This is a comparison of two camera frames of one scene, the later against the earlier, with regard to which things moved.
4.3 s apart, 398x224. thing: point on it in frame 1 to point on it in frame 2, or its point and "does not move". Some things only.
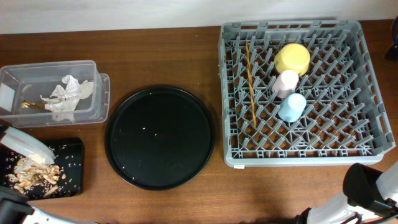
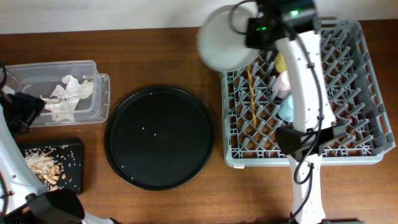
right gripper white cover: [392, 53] to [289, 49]
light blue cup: [291, 108] does not move
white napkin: [63, 102] does not move
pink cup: [285, 83] does not move
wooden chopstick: [250, 84] does not move
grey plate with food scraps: [27, 145] to [222, 38]
